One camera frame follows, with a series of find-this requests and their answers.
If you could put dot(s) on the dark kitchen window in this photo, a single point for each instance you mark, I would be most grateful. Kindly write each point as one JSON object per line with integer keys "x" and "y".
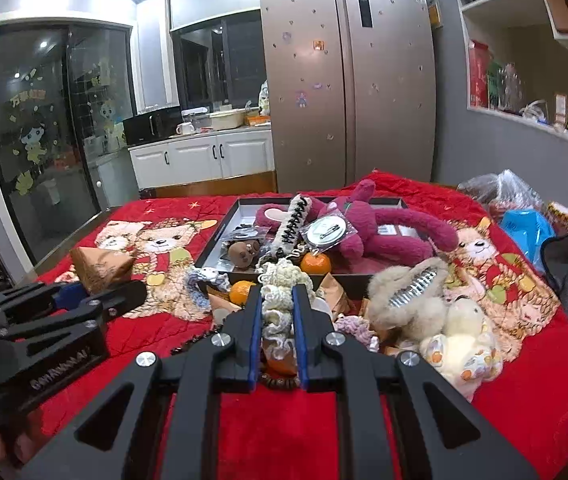
{"x": 219, "y": 60}

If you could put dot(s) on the clear glass jar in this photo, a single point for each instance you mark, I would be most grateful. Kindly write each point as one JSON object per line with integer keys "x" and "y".
{"x": 514, "y": 90}

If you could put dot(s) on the black white claw hair clip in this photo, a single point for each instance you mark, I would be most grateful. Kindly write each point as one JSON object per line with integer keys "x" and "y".
{"x": 286, "y": 225}

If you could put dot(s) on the blue plastic bag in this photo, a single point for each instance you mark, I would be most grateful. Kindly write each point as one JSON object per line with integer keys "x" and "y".
{"x": 526, "y": 237}

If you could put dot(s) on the white mug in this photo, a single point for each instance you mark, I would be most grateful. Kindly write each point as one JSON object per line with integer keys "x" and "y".
{"x": 185, "y": 128}

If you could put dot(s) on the round badge in clear wrap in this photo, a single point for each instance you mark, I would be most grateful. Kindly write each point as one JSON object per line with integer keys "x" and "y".
{"x": 329, "y": 232}

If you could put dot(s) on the black microwave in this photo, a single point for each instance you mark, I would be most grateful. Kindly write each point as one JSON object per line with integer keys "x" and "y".
{"x": 151, "y": 126}

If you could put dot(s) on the silver double-door refrigerator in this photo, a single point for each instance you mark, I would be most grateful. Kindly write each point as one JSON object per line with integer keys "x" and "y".
{"x": 349, "y": 85}

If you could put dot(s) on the glass sliding door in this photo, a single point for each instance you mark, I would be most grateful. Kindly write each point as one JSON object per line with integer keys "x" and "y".
{"x": 54, "y": 135}

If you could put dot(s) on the beige furry hair clip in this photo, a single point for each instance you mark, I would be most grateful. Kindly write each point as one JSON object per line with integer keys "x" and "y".
{"x": 399, "y": 310}

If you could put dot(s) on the white wall shelf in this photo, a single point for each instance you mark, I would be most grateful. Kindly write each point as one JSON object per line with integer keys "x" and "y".
{"x": 529, "y": 25}

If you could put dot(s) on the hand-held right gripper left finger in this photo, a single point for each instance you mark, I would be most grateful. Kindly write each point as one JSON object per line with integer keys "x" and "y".
{"x": 256, "y": 332}

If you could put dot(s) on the green box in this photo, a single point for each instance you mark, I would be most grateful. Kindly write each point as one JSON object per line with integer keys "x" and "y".
{"x": 495, "y": 85}

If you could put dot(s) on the dark storage box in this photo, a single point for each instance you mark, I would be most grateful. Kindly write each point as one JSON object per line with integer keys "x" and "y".
{"x": 244, "y": 220}

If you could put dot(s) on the white kitchen cabinet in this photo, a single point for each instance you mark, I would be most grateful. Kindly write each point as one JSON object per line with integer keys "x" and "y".
{"x": 199, "y": 157}

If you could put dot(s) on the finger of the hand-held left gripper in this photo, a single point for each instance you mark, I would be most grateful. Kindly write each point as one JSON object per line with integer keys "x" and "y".
{"x": 121, "y": 297}
{"x": 70, "y": 296}

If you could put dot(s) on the red printed blanket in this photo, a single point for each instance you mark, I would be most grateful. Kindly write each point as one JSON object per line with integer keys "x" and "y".
{"x": 274, "y": 435}

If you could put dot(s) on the white blue crochet scrunchie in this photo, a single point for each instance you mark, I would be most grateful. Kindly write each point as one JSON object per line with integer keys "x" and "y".
{"x": 204, "y": 280}

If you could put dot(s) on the pink crochet scrunchie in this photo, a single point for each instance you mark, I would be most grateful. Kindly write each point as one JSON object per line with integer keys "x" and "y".
{"x": 356, "y": 332}

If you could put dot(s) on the red box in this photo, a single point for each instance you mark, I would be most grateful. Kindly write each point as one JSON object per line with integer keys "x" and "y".
{"x": 478, "y": 75}

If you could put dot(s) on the cream crochet scrunchie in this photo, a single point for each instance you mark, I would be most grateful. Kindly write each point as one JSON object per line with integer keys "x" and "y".
{"x": 278, "y": 280}

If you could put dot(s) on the clear plastic bag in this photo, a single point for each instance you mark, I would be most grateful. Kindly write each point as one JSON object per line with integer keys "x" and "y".
{"x": 504, "y": 190}

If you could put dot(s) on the kraft paper packet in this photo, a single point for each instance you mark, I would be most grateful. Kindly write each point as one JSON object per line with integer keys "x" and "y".
{"x": 101, "y": 270}

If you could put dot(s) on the cream plush rabbit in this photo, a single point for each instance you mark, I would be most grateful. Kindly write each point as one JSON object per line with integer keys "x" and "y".
{"x": 464, "y": 342}

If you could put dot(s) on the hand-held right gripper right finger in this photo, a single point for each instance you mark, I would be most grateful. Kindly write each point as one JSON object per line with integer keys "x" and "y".
{"x": 299, "y": 332}

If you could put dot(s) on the tangerine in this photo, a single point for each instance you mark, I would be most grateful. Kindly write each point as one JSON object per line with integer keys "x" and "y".
{"x": 242, "y": 292}
{"x": 315, "y": 264}

